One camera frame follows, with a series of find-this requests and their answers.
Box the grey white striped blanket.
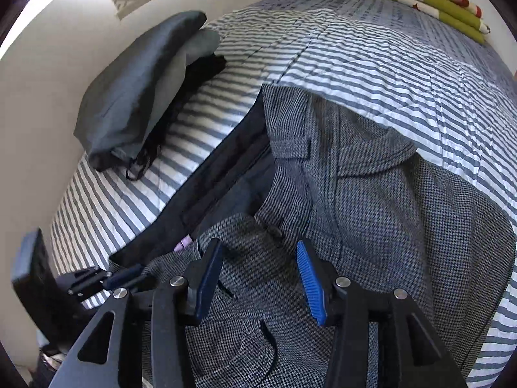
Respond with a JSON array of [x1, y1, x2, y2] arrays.
[[48, 6, 517, 388]]

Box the grey houndstooth pants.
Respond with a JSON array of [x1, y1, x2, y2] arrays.
[[141, 84, 517, 388]]

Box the black drawstring garment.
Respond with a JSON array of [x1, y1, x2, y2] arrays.
[[125, 53, 227, 182]]

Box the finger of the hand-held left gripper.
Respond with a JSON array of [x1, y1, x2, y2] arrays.
[[67, 264, 156, 296]]

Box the blue patterned bed sheet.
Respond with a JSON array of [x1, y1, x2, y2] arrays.
[[238, 0, 513, 85]]

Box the green floral folded quilt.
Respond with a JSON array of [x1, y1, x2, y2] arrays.
[[335, 0, 491, 45]]

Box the dark grey folded garment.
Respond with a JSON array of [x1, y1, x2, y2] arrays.
[[73, 11, 222, 172]]

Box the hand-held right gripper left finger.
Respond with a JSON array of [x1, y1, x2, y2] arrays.
[[48, 238, 225, 388]]

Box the black pants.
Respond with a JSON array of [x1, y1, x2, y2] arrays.
[[109, 89, 279, 267]]

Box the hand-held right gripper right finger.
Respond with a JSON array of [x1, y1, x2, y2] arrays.
[[296, 239, 479, 388]]

